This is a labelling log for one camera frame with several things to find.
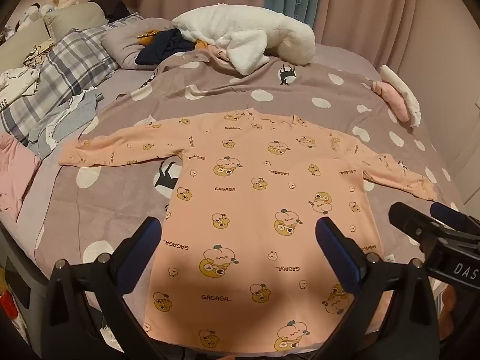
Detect lavender bed sheet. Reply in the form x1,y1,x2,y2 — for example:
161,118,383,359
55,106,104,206
15,43,379,271

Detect grey lace-trimmed garments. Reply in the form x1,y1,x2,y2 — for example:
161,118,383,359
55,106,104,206
28,88,104,160

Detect white clothes pile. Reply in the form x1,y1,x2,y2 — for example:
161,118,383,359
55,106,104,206
0,65,42,102

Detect mauve pillow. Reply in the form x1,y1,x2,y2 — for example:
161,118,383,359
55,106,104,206
101,17,181,70

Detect pink folded cloth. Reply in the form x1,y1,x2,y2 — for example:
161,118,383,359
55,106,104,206
371,80,411,122

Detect dark brown pillow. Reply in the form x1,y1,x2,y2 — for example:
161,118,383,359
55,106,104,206
88,0,132,23

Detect beige patterned cloth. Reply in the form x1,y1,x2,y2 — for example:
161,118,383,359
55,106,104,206
22,39,57,68

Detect red item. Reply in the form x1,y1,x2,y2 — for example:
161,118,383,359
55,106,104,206
0,292,19,327

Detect mauve polka dot blanket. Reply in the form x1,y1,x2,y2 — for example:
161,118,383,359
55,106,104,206
34,47,466,346

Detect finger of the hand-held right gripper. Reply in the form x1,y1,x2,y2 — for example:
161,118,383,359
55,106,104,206
388,202,466,246
430,202,480,234

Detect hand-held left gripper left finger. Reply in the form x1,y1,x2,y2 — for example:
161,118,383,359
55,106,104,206
40,215,166,360

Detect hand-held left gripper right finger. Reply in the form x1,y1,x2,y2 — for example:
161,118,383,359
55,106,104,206
315,217,441,360

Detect grey bed frame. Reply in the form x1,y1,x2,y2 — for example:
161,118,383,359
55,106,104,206
0,217,49,342

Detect white folded cloth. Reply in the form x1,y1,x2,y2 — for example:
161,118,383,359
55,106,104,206
379,64,422,127

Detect grey plaid pillow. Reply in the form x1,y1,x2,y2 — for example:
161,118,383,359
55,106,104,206
0,12,145,147

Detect pink garment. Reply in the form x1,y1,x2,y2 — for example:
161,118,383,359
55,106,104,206
0,134,42,222

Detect white fleece garment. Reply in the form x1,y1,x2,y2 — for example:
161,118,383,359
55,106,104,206
172,4,316,76

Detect peach cartoon print shirt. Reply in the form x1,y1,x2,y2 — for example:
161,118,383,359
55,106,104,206
58,107,439,354

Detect navy garment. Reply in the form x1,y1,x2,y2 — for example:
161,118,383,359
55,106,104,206
135,28,196,66

